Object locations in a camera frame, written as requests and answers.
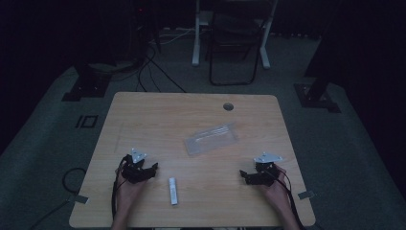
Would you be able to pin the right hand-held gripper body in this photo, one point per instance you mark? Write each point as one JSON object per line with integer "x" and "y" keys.
{"x": 266, "y": 171}

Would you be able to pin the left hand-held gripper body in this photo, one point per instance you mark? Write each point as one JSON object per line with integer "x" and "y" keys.
{"x": 134, "y": 166}

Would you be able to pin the person's right hand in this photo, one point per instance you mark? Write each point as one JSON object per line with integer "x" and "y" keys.
{"x": 277, "y": 190}

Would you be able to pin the person's left hand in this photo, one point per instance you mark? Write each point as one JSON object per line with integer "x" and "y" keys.
{"x": 129, "y": 191}

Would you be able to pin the small white tube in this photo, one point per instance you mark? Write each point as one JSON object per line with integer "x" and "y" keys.
{"x": 173, "y": 191}

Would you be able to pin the grey tape piece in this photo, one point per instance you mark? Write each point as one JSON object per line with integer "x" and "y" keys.
{"x": 306, "y": 195}
{"x": 78, "y": 199}

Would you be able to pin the clear plastic bag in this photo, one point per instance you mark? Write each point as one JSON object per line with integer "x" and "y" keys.
{"x": 210, "y": 139}

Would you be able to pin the black stand with base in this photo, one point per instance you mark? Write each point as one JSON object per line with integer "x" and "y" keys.
{"x": 87, "y": 84}
{"x": 316, "y": 96}

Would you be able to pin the black folding chair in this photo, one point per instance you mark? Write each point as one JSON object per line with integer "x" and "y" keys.
{"x": 234, "y": 41}

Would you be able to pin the white desk frame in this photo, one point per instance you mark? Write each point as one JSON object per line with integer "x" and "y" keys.
{"x": 196, "y": 48}

